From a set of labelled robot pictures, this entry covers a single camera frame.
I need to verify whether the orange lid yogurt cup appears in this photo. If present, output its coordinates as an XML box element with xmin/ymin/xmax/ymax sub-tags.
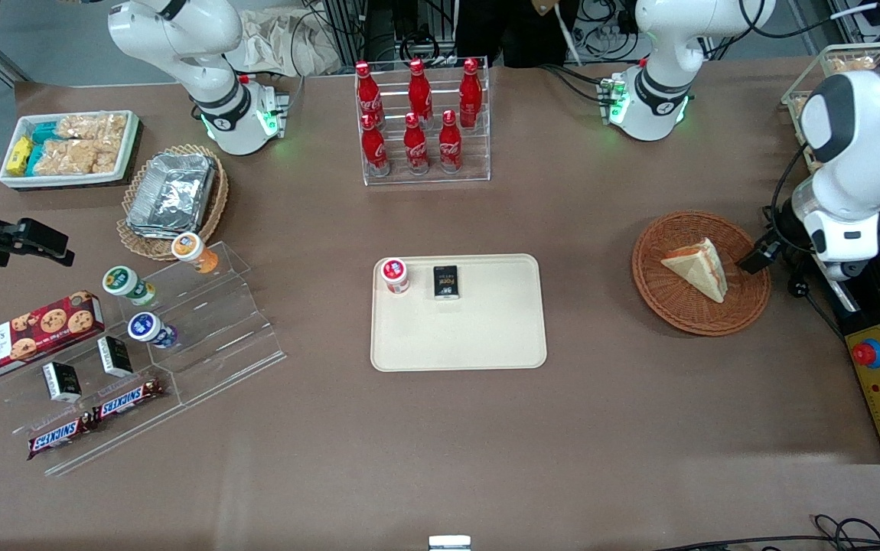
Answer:
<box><xmin>171</xmin><ymin>231</ymin><xmax>220</xmax><ymax>276</ymax></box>

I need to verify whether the black power cable with plug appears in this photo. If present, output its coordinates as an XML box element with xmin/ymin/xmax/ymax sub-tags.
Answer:
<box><xmin>787</xmin><ymin>253</ymin><xmax>846</xmax><ymax>336</ymax></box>

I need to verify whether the crumpled beige paper bag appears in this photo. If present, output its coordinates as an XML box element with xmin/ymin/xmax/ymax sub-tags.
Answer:
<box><xmin>224</xmin><ymin>7</ymin><xmax>343</xmax><ymax>78</ymax></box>

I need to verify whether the light oval wicker basket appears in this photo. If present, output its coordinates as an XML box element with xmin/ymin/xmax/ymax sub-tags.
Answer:
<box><xmin>116</xmin><ymin>143</ymin><xmax>230</xmax><ymax>262</ymax></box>

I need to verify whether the triangular sandwich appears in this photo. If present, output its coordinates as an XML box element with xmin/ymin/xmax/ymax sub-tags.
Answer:
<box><xmin>660</xmin><ymin>236</ymin><xmax>730</xmax><ymax>305</ymax></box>

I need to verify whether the red lid yogurt cup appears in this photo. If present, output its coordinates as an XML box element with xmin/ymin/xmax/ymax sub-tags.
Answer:
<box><xmin>381</xmin><ymin>257</ymin><xmax>412</xmax><ymax>296</ymax></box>

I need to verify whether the small black box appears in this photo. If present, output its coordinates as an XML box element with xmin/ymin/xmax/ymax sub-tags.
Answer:
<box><xmin>41</xmin><ymin>360</ymin><xmax>83</xmax><ymax>404</ymax></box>
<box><xmin>96</xmin><ymin>334</ymin><xmax>135</xmax><ymax>379</ymax></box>
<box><xmin>432</xmin><ymin>265</ymin><xmax>461</xmax><ymax>302</ymax></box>

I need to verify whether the white wire snack rack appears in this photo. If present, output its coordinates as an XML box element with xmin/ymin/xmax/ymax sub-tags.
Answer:
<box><xmin>781</xmin><ymin>42</ymin><xmax>880</xmax><ymax>175</ymax></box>

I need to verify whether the brown round wicker basket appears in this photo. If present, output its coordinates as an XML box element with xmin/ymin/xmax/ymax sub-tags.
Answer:
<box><xmin>631</xmin><ymin>210</ymin><xmax>773</xmax><ymax>337</ymax></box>

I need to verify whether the red Walkers cookie box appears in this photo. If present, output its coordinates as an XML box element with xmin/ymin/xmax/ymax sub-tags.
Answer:
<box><xmin>0</xmin><ymin>289</ymin><xmax>106</xmax><ymax>386</ymax></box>

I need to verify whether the red cola bottle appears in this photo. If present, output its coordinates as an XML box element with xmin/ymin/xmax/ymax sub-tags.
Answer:
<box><xmin>407</xmin><ymin>57</ymin><xmax>434</xmax><ymax>128</ymax></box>
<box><xmin>360</xmin><ymin>112</ymin><xmax>392</xmax><ymax>179</ymax></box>
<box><xmin>458</xmin><ymin>57</ymin><xmax>484</xmax><ymax>130</ymax></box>
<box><xmin>354</xmin><ymin>60</ymin><xmax>384</xmax><ymax>129</ymax></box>
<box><xmin>438</xmin><ymin>109</ymin><xmax>464</xmax><ymax>174</ymax></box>
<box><xmin>403</xmin><ymin>112</ymin><xmax>432</xmax><ymax>176</ymax></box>

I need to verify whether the black arm base cable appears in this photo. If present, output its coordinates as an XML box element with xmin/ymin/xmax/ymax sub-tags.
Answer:
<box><xmin>538</xmin><ymin>64</ymin><xmax>611</xmax><ymax>106</ymax></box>

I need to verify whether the beige plastic tray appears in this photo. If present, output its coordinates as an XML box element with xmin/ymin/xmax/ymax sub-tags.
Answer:
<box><xmin>370</xmin><ymin>253</ymin><xmax>548</xmax><ymax>373</ymax></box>

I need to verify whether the Snickers chocolate bar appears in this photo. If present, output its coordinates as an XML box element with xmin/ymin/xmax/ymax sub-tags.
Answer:
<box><xmin>92</xmin><ymin>377</ymin><xmax>166</xmax><ymax>424</ymax></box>
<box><xmin>26</xmin><ymin>416</ymin><xmax>99</xmax><ymax>461</ymax></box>

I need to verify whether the clear acrylic bottle rack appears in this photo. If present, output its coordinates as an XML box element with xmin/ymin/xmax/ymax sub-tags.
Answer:
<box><xmin>354</xmin><ymin>55</ymin><xmax>492</xmax><ymax>187</ymax></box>

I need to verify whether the person in black clothing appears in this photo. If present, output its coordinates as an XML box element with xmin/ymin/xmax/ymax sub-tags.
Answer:
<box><xmin>454</xmin><ymin>0</ymin><xmax>582</xmax><ymax>69</ymax></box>

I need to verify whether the white rectangular snack tray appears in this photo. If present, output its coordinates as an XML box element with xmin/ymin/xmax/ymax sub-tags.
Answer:
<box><xmin>0</xmin><ymin>109</ymin><xmax>142</xmax><ymax>191</ymax></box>

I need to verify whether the blue lid yogurt cup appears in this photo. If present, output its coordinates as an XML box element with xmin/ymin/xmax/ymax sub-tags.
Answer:
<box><xmin>127</xmin><ymin>311</ymin><xmax>179</xmax><ymax>350</ymax></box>

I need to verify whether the yellow snack packet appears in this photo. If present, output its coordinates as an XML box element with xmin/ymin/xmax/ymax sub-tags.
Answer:
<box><xmin>7</xmin><ymin>135</ymin><xmax>34</xmax><ymax>178</ymax></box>

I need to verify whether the clear acrylic step display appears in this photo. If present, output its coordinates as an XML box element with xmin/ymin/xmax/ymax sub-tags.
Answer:
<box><xmin>0</xmin><ymin>240</ymin><xmax>288</xmax><ymax>478</ymax></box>

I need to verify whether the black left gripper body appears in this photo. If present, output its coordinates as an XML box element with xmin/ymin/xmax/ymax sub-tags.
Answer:
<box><xmin>768</xmin><ymin>193</ymin><xmax>820</xmax><ymax>259</ymax></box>

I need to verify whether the black floor cable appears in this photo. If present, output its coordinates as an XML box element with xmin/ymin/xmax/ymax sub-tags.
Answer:
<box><xmin>653</xmin><ymin>514</ymin><xmax>880</xmax><ymax>551</ymax></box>

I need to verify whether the green lid yogurt cup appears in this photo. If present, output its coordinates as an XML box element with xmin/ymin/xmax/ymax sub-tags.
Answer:
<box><xmin>101</xmin><ymin>264</ymin><xmax>157</xmax><ymax>308</ymax></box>

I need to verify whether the aluminium foil container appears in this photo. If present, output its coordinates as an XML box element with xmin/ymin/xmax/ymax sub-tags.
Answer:
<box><xmin>125</xmin><ymin>152</ymin><xmax>217</xmax><ymax>239</ymax></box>

